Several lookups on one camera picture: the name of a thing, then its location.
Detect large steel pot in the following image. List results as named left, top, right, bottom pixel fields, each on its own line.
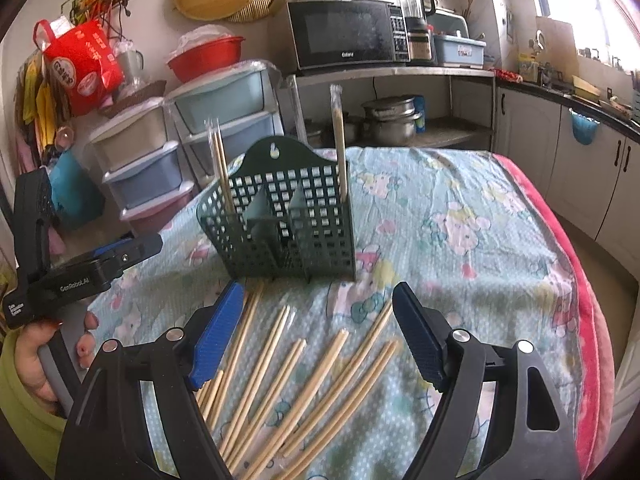
left=366, top=112, right=424, bottom=147

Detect person's left hand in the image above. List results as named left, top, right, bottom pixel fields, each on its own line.
left=14, top=310, right=99, bottom=414

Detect brown wicker tray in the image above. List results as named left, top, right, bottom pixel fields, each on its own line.
left=102, top=79, right=169, bottom=119

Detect red shopping bag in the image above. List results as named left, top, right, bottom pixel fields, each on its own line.
left=33, top=18, right=126, bottom=117

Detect black microwave oven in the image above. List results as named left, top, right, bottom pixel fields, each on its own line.
left=286, top=0, right=407, bottom=72

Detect stone shelf unit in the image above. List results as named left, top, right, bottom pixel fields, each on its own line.
left=286, top=66, right=497, bottom=150

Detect metal cup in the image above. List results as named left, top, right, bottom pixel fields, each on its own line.
left=115, top=49, right=146, bottom=89

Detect yellow hanging cloths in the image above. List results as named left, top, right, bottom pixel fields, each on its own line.
left=21, top=56, right=59, bottom=147

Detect printed cartoon blanket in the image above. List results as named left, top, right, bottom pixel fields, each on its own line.
left=85, top=146, right=588, bottom=480

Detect white kitchen cabinets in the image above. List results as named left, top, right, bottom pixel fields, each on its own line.
left=492, top=80, right=640, bottom=267

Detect blender with black base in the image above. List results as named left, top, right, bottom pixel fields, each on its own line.
left=392, top=0, right=437, bottom=62

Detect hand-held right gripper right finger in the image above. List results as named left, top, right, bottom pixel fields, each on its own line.
left=391, top=281, right=583, bottom=480

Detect light wooden cutting board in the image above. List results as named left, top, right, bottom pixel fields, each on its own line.
left=535, top=15, right=576, bottom=69

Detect green blue drawer tower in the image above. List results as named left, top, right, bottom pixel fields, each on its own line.
left=164, top=59, right=287, bottom=188

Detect red plastic basin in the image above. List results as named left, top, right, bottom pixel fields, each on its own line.
left=166, top=35, right=247, bottom=84

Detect pile of chopsticks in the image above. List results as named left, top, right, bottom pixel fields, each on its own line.
left=192, top=280, right=401, bottom=480

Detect blue plastic container box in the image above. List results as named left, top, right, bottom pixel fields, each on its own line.
left=431, top=34, right=487, bottom=70

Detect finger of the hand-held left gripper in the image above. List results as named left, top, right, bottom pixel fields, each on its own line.
left=89, top=233, right=165, bottom=287

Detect bamboo chopstick pair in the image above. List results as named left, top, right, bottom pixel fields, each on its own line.
left=206, top=117, right=237, bottom=213
left=330, top=84, right=349, bottom=198

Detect blue hanging pouch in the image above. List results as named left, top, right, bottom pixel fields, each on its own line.
left=569, top=108, right=600, bottom=146

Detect beige blue pink drawer tower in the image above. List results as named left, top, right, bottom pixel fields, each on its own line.
left=89, top=96, right=197, bottom=237

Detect dark green utensil basket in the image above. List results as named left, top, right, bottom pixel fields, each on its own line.
left=196, top=137, right=358, bottom=283

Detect red blanket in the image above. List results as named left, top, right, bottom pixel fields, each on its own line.
left=492, top=154, right=617, bottom=478

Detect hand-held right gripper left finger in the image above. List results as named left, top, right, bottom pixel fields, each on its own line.
left=55, top=280, right=246, bottom=480

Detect small steel pot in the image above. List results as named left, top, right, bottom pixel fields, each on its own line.
left=361, top=95, right=419, bottom=121

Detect blue plastic bag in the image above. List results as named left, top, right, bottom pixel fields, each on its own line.
left=49, top=149, right=107, bottom=227

